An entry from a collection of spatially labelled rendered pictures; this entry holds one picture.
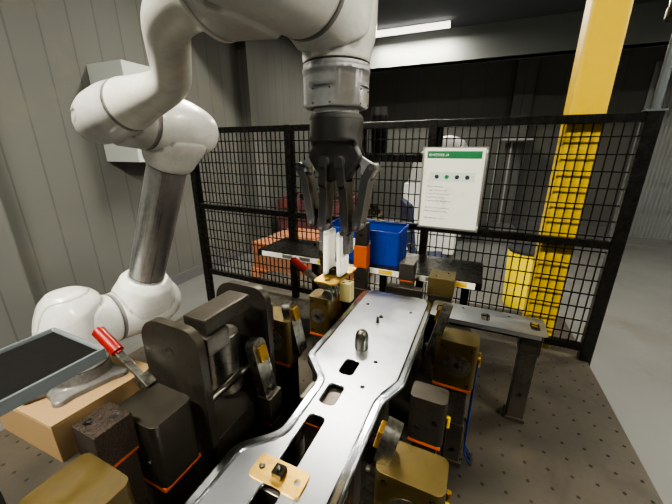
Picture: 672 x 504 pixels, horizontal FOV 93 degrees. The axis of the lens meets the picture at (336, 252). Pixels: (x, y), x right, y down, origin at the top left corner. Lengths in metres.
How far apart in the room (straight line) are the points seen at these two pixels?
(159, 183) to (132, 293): 0.36
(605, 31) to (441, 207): 0.68
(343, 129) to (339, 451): 0.48
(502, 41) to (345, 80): 5.56
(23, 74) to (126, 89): 2.52
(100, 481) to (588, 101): 1.43
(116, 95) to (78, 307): 0.59
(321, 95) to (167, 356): 0.46
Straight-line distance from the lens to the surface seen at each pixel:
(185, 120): 0.90
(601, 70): 1.36
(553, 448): 1.13
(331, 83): 0.44
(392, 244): 1.17
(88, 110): 0.82
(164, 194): 0.98
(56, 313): 1.10
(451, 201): 1.30
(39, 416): 1.15
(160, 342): 0.60
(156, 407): 0.59
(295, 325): 0.77
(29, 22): 3.36
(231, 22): 0.37
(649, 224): 7.51
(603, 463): 1.16
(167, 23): 0.44
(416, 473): 0.51
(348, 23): 0.44
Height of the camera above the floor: 1.45
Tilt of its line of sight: 18 degrees down
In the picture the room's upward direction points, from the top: straight up
